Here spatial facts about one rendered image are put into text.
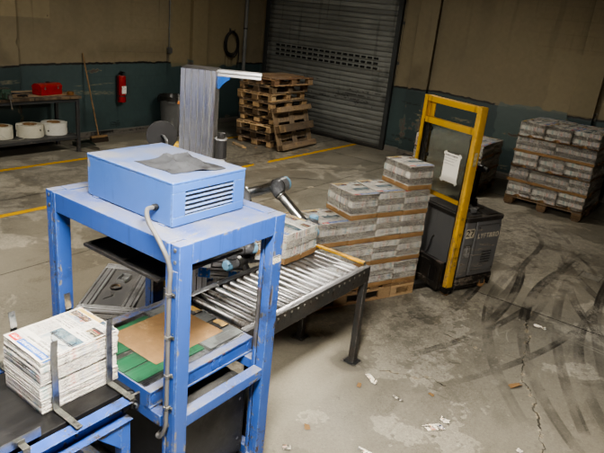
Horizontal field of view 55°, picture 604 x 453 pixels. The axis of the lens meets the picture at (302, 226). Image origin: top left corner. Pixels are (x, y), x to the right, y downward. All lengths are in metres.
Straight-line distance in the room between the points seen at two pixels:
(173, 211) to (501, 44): 9.30
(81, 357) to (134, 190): 0.75
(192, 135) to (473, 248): 3.05
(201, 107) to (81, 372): 2.22
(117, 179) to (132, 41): 8.91
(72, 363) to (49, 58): 8.39
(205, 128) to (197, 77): 0.36
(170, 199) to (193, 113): 1.87
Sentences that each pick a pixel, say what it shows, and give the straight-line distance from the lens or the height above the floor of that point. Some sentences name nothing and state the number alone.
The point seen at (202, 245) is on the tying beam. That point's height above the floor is 1.52.
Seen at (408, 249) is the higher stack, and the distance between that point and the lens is 5.59.
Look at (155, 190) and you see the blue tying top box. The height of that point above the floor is 1.69.
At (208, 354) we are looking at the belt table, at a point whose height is 0.79.
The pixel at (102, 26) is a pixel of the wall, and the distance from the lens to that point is 11.20.
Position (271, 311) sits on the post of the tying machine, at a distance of 2.99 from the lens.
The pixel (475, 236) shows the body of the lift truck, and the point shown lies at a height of 0.58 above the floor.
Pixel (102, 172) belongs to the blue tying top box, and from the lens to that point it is 2.85.
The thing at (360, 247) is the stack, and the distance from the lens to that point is 5.20.
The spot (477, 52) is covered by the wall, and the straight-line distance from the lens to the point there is 11.41.
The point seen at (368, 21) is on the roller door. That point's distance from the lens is 12.36.
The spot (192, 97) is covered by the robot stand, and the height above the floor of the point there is 1.83.
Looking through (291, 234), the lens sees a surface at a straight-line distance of 4.01.
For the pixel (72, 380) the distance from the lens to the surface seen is 2.75.
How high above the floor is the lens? 2.45
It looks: 20 degrees down
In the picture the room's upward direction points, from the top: 6 degrees clockwise
